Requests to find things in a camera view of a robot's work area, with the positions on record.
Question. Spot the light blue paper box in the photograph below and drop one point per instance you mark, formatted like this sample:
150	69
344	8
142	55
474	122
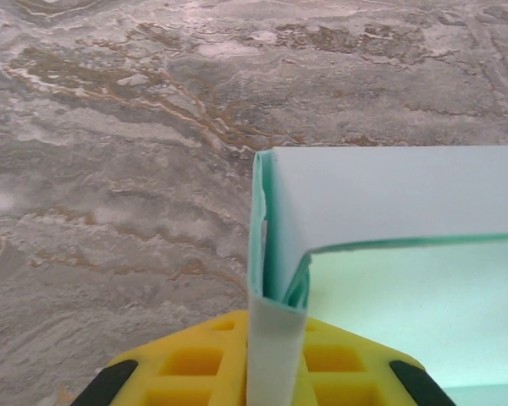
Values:
385	203

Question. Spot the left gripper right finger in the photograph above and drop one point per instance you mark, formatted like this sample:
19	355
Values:
343	372

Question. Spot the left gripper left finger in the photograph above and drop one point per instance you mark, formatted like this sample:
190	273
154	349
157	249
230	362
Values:
186	372

